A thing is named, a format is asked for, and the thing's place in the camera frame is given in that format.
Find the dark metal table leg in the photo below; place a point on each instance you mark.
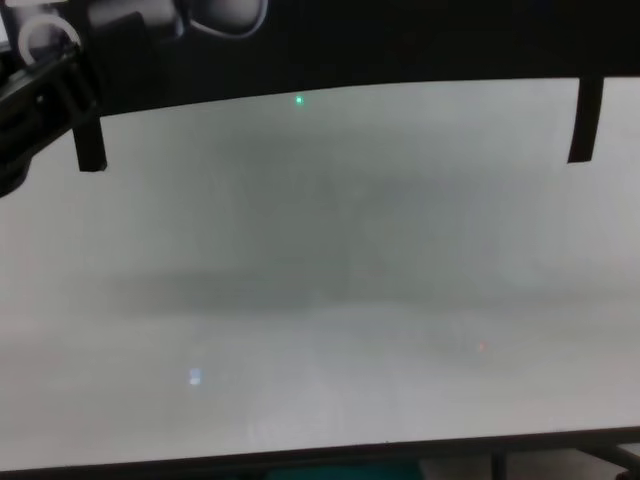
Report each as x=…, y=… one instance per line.
x=497, y=467

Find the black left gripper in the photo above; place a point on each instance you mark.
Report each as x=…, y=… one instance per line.
x=25, y=125

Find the black robot print poster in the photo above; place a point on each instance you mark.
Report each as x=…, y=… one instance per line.
x=400, y=45

